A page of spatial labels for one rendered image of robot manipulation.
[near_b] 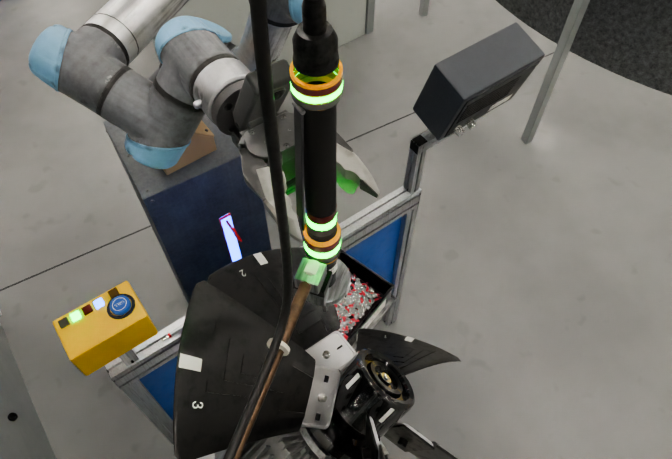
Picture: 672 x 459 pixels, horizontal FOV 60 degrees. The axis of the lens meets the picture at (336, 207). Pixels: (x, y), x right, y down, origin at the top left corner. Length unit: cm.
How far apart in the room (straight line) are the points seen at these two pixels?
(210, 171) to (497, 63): 73
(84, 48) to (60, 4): 318
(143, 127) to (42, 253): 202
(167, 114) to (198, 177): 73
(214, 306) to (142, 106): 28
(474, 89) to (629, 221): 164
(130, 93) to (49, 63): 10
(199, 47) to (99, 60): 14
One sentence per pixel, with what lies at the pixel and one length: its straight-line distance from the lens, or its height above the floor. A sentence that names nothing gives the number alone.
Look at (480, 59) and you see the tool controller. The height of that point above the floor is 124.
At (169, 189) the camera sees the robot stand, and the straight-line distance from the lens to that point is 149.
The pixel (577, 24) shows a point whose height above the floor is 69.
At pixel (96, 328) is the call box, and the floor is 107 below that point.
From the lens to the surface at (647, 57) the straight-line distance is 255.
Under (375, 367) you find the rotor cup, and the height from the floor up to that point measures 123.
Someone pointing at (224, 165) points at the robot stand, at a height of 99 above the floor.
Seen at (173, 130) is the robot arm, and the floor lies 159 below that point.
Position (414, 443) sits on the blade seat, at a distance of 103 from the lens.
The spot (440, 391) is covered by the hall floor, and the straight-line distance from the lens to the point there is 228.
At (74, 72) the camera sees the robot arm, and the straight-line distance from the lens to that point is 81.
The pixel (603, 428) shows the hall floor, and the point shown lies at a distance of 241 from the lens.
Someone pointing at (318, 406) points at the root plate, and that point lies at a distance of 93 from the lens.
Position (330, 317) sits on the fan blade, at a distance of 105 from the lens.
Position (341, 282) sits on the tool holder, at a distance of 76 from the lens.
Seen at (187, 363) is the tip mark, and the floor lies 144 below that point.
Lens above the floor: 214
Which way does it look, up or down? 55 degrees down
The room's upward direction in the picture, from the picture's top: straight up
